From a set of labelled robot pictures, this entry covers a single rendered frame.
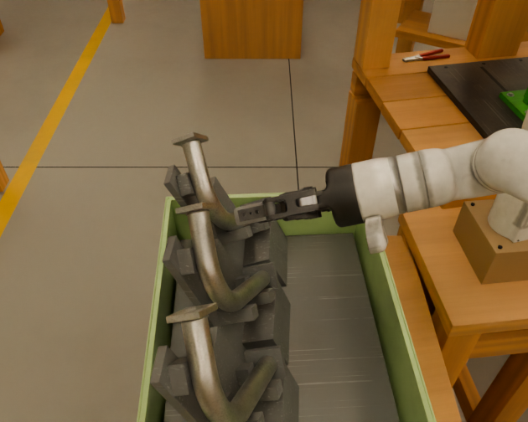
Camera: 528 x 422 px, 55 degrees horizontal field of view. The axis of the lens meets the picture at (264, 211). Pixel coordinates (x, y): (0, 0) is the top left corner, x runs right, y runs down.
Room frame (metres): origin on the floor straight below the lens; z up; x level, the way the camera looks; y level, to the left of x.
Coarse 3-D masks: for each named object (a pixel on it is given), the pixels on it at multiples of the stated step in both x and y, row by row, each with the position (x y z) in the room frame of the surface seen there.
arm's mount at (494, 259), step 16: (464, 208) 0.76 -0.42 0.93; (480, 208) 0.75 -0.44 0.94; (464, 224) 0.74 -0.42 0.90; (480, 224) 0.70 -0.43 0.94; (464, 240) 0.72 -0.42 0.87; (480, 240) 0.67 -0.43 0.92; (496, 240) 0.65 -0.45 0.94; (480, 256) 0.66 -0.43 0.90; (496, 256) 0.62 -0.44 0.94; (512, 256) 0.62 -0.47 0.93; (480, 272) 0.64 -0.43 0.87; (496, 272) 0.62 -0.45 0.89; (512, 272) 0.63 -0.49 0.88
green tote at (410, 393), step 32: (288, 224) 0.76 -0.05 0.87; (320, 224) 0.77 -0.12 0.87; (160, 256) 0.60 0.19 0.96; (384, 256) 0.60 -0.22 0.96; (160, 288) 0.53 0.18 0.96; (384, 288) 0.55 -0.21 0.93; (160, 320) 0.48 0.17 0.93; (384, 320) 0.51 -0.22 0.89; (384, 352) 0.48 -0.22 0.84; (416, 384) 0.36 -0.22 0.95; (160, 416) 0.36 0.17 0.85; (416, 416) 0.33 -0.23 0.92
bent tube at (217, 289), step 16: (176, 208) 0.48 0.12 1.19; (192, 208) 0.48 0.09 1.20; (208, 208) 0.49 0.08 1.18; (192, 224) 0.47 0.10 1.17; (208, 224) 0.47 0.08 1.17; (192, 240) 0.46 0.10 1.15; (208, 240) 0.46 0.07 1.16; (208, 256) 0.44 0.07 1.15; (208, 272) 0.43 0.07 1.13; (256, 272) 0.57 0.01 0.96; (208, 288) 0.42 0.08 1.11; (224, 288) 0.42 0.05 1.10; (240, 288) 0.47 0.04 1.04; (256, 288) 0.50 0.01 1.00; (224, 304) 0.41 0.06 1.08; (240, 304) 0.43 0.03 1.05
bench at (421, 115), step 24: (456, 48) 1.59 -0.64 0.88; (360, 72) 1.44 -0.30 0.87; (384, 72) 1.42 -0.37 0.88; (408, 72) 1.42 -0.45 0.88; (360, 96) 1.48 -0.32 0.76; (384, 96) 1.28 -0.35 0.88; (408, 96) 1.28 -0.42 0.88; (432, 96) 1.28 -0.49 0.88; (360, 120) 1.44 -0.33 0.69; (408, 120) 1.16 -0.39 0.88; (432, 120) 1.16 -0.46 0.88; (456, 120) 1.16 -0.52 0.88; (360, 144) 1.44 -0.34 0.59; (408, 144) 1.06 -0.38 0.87; (432, 144) 1.05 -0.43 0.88; (456, 144) 1.05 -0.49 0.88
